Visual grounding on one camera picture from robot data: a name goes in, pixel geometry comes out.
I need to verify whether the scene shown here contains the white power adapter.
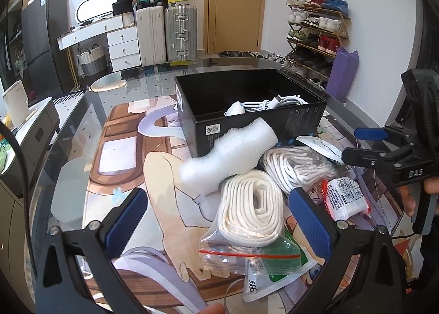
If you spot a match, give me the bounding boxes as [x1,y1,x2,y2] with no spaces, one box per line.
[224,102,246,117]

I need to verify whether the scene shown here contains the black cable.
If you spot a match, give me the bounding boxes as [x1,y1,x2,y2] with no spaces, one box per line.
[0,121,32,239]

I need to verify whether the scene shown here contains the purple bag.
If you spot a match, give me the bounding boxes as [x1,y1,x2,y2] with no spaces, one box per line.
[325,46,360,101]

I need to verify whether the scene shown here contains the dark grey fridge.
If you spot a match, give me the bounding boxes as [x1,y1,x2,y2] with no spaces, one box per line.
[21,0,73,94]

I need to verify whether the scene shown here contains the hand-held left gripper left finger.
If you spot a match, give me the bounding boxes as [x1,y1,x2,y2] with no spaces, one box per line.
[34,188,151,314]

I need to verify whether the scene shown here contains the green white packet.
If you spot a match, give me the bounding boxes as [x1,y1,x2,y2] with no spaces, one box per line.
[243,228,323,303]

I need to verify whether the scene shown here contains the shoes on floor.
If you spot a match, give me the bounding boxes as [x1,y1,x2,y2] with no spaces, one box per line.
[246,49,289,65]

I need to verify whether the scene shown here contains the clear zip bag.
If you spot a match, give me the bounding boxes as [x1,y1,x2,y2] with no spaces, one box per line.
[198,216,303,275]

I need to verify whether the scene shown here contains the white charger cable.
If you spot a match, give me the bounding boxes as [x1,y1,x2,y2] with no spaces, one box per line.
[240,93,310,113]

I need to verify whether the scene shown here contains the white rope coil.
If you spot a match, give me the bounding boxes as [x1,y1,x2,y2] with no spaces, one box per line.
[219,169,285,248]

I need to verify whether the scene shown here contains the white red printed packet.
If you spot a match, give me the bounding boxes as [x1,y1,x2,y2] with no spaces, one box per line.
[322,177,370,220]

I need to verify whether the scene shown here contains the white cord bundle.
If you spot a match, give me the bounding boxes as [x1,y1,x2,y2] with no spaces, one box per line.
[262,145,341,195]

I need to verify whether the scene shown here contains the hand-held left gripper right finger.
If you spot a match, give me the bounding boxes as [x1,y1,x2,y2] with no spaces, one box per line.
[288,188,407,314]

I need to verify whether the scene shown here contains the person's right hand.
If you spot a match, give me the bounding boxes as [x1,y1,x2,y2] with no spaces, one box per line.
[398,178,439,217]

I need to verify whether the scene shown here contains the black cardboard box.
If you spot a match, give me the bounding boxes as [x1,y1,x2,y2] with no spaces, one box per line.
[174,68,328,159]

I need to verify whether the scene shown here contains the person's left hand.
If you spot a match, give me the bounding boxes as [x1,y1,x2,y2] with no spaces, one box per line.
[185,302,224,314]

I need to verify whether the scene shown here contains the printed table mat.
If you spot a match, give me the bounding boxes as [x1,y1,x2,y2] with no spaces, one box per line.
[81,94,423,314]

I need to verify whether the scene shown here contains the white foam sheet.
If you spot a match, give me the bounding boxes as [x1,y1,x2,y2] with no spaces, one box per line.
[180,118,278,195]

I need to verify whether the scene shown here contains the flat white packet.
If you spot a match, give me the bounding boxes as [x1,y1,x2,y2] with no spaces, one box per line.
[297,136,345,166]

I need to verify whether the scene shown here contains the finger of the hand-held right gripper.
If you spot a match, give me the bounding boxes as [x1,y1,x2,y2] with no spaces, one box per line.
[354,126,417,146]
[342,144,417,170]

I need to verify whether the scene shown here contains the white wicker basket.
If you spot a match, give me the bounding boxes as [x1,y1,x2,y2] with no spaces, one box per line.
[76,44,105,77]

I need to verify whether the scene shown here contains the shoe rack with shoes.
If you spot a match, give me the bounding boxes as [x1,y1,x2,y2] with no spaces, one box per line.
[285,0,352,86]

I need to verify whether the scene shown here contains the silver suitcase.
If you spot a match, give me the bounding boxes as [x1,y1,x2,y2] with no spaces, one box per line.
[165,5,199,61]

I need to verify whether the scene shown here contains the oval mirror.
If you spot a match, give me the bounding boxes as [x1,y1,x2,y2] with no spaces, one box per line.
[76,0,121,24]

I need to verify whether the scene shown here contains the white suitcase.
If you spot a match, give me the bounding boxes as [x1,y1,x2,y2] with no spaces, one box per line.
[135,5,166,65]

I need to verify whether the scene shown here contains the wooden door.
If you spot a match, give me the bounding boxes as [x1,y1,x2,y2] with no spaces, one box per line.
[205,0,268,55]

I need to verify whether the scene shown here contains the white dresser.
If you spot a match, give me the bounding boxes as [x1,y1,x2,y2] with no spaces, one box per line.
[57,14,142,73]

